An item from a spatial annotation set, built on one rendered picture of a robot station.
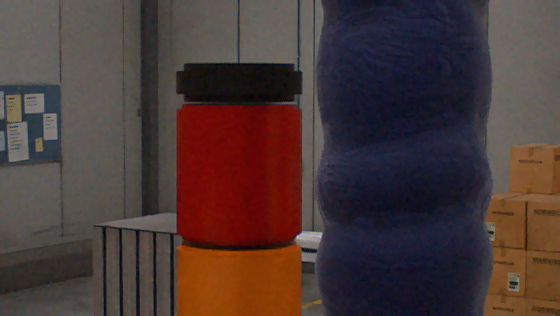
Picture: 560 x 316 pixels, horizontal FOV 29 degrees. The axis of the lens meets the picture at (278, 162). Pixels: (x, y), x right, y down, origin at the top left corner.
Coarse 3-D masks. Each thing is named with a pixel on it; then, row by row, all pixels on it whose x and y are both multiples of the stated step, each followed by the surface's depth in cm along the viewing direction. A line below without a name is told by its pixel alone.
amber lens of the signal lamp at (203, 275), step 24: (192, 264) 42; (216, 264) 42; (240, 264) 41; (264, 264) 42; (288, 264) 42; (192, 288) 42; (216, 288) 42; (240, 288) 42; (264, 288) 42; (288, 288) 43; (192, 312) 42; (216, 312) 42; (240, 312) 42; (264, 312) 42; (288, 312) 43
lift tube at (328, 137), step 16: (448, 112) 137; (336, 128) 141; (352, 128) 138; (368, 128) 137; (400, 128) 136; (416, 128) 136; (448, 208) 138; (464, 208) 139; (336, 224) 142; (368, 224) 138; (400, 224) 137; (368, 304) 139
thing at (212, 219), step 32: (192, 128) 42; (224, 128) 41; (256, 128) 41; (288, 128) 42; (192, 160) 42; (224, 160) 41; (256, 160) 41; (288, 160) 42; (192, 192) 42; (224, 192) 41; (256, 192) 41; (288, 192) 42; (192, 224) 42; (224, 224) 41; (256, 224) 42; (288, 224) 42
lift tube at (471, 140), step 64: (320, 0) 145; (384, 0) 136; (448, 0) 136; (320, 64) 143; (384, 64) 135; (448, 64) 135; (384, 128) 136; (448, 128) 137; (320, 192) 143; (384, 192) 136; (448, 192) 137; (320, 256) 144; (384, 256) 137; (448, 256) 137
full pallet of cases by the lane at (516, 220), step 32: (512, 160) 964; (544, 160) 948; (512, 192) 962; (544, 192) 949; (512, 224) 904; (544, 224) 888; (512, 256) 906; (544, 256) 891; (512, 288) 908; (544, 288) 892
